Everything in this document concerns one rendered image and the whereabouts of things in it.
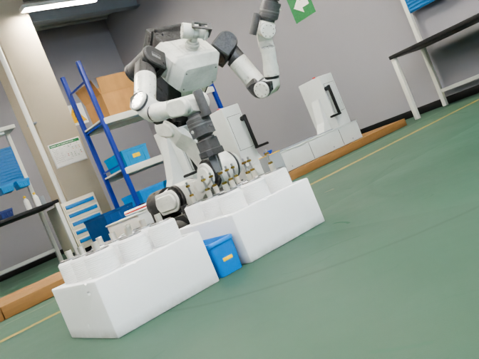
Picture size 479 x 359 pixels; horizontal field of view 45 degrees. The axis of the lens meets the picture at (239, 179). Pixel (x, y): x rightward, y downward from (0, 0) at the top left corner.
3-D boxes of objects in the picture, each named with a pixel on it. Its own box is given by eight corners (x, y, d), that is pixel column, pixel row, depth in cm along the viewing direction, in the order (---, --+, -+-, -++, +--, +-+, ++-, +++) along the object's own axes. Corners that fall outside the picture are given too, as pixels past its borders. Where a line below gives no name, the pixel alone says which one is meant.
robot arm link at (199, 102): (184, 131, 208) (171, 102, 208) (204, 125, 216) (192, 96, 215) (203, 121, 200) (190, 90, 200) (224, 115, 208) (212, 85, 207)
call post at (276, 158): (286, 226, 251) (258, 159, 250) (296, 220, 255) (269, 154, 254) (296, 224, 245) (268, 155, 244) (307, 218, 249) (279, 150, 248)
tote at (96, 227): (95, 251, 685) (83, 222, 684) (123, 238, 713) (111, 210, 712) (115, 244, 648) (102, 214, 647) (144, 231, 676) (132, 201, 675)
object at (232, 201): (236, 245, 205) (216, 197, 204) (234, 241, 214) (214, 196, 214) (261, 233, 205) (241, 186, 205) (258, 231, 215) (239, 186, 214)
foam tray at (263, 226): (194, 271, 230) (177, 230, 230) (264, 234, 254) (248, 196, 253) (251, 263, 199) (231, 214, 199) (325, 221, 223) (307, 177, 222)
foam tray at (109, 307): (71, 337, 198) (50, 289, 198) (164, 288, 222) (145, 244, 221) (118, 338, 167) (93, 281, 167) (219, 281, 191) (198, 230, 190)
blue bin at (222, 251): (178, 284, 217) (165, 255, 216) (200, 272, 223) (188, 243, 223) (222, 278, 193) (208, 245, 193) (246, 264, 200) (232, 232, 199)
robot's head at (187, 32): (178, 38, 253) (182, 19, 248) (201, 40, 256) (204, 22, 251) (180, 45, 249) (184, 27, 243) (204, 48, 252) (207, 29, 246)
